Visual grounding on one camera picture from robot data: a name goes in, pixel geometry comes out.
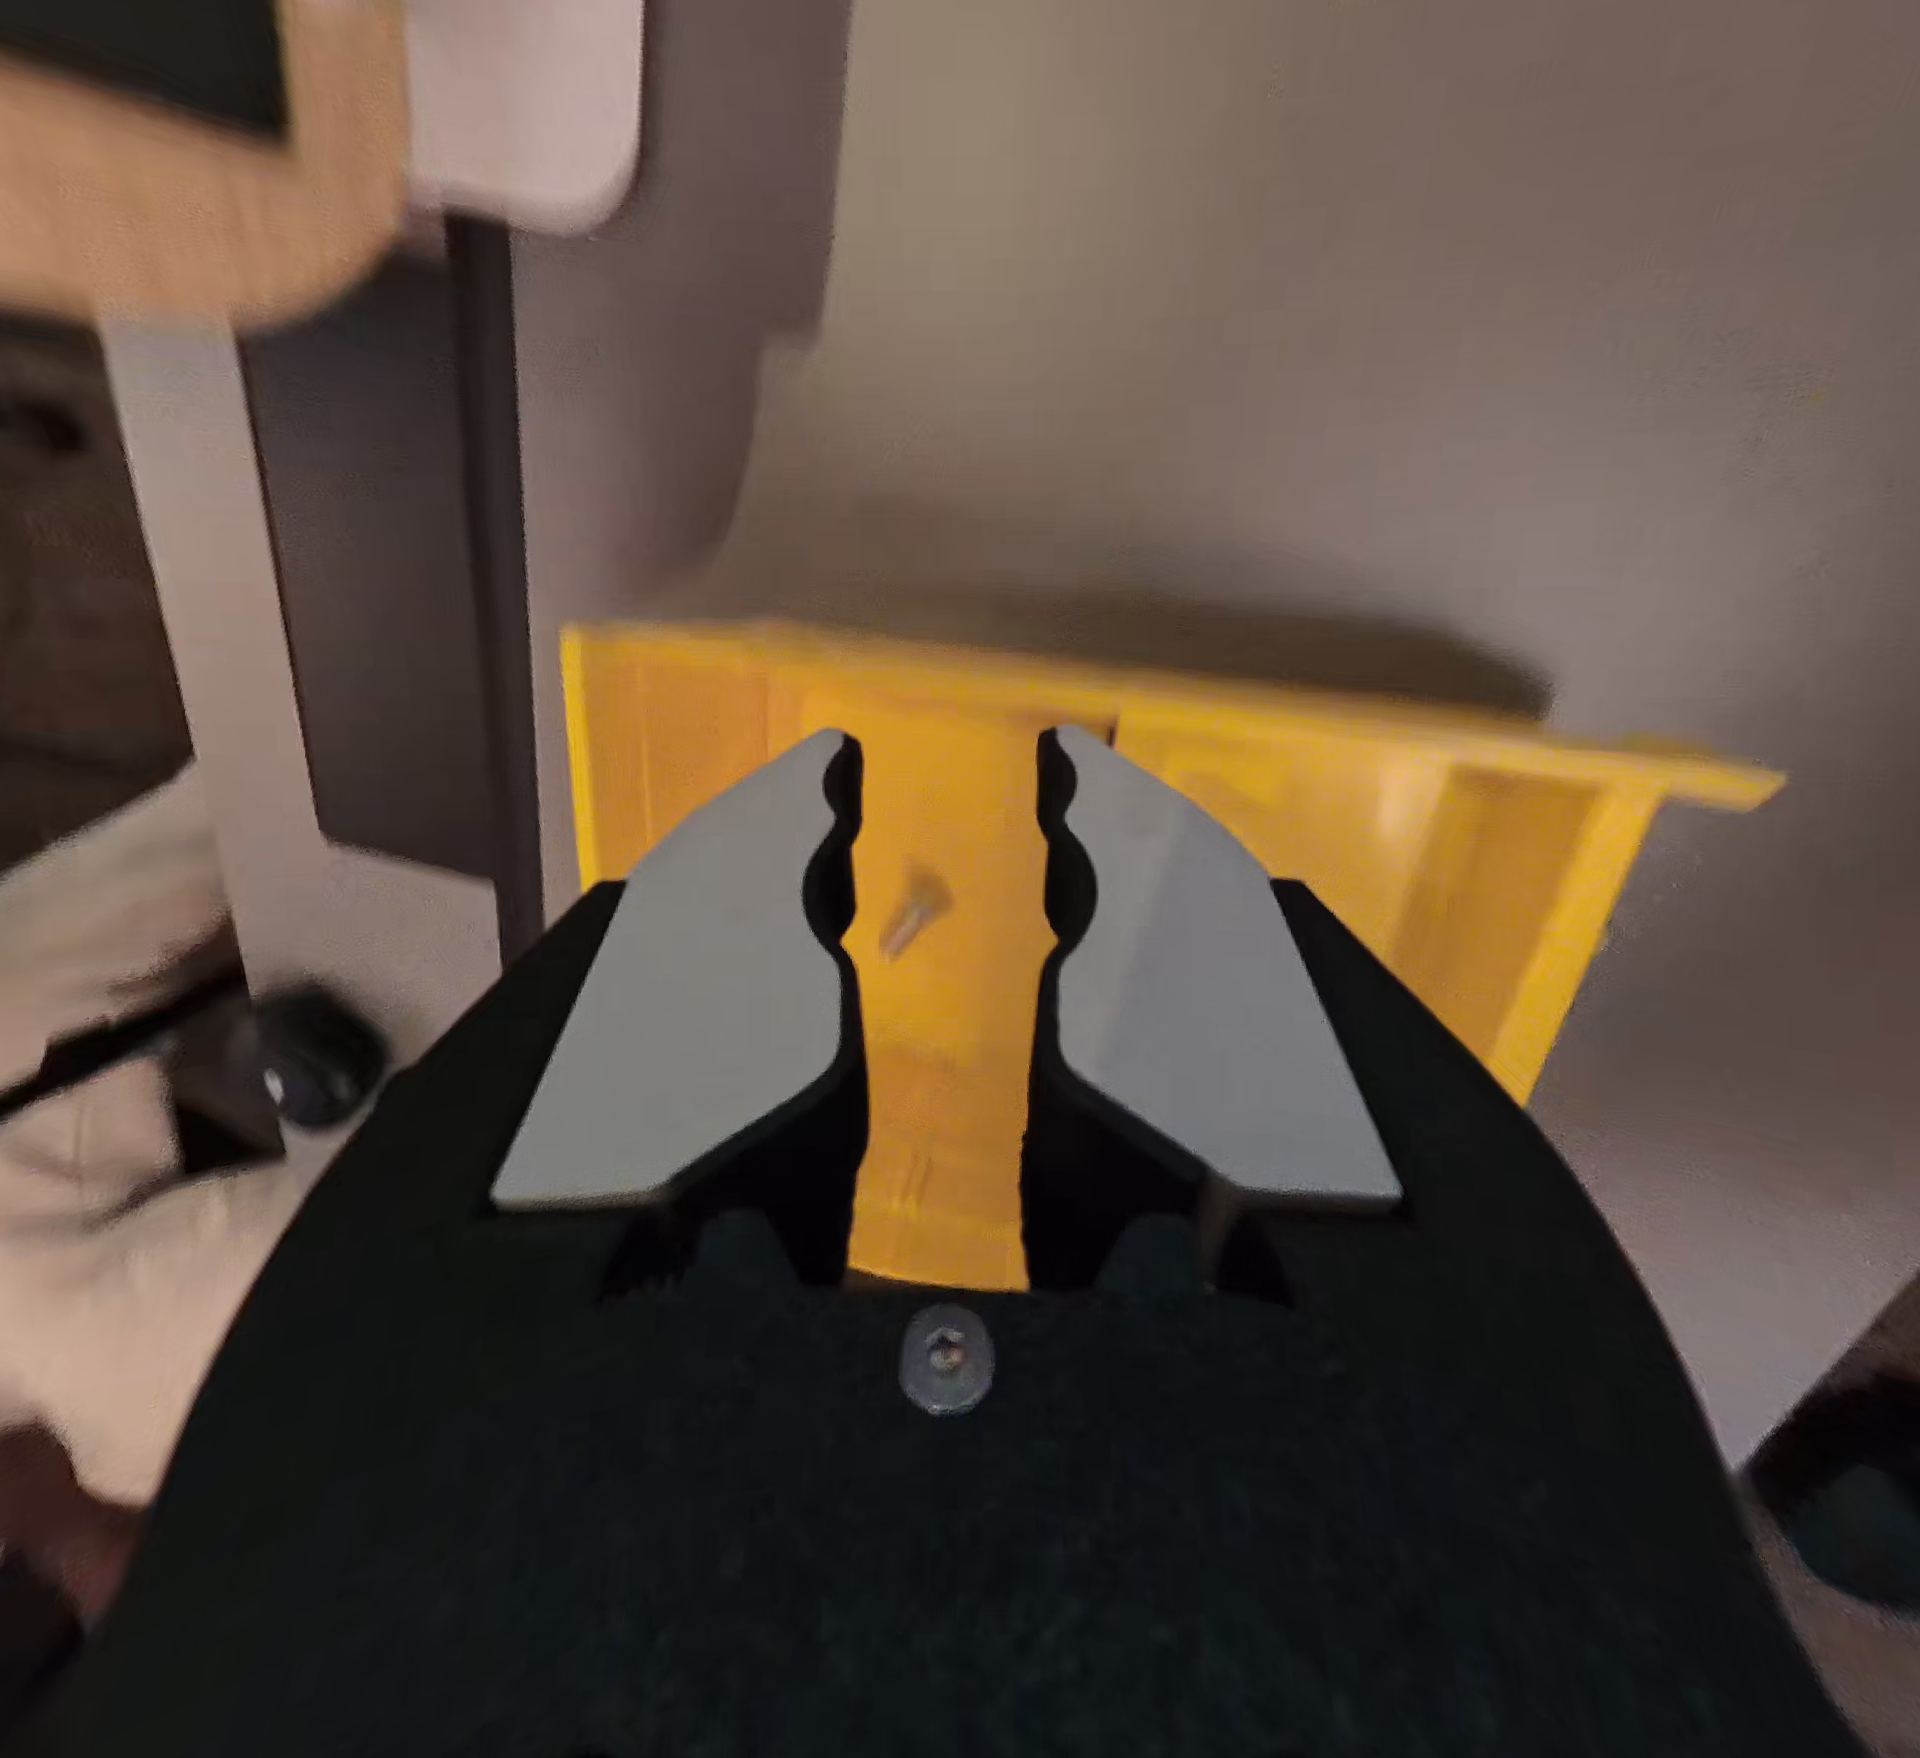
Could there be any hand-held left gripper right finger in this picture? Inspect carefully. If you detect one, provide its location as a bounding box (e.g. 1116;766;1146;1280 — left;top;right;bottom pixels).
1033;724;1403;1212

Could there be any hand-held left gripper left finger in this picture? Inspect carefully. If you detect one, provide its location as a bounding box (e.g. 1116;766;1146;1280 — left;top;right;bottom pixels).
491;725;869;1218

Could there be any yellow plastic bin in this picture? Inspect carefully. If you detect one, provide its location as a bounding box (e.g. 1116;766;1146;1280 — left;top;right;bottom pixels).
559;620;1787;1295

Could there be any black oval case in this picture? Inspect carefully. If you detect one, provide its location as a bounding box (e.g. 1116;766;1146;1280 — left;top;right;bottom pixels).
246;981;395;1133

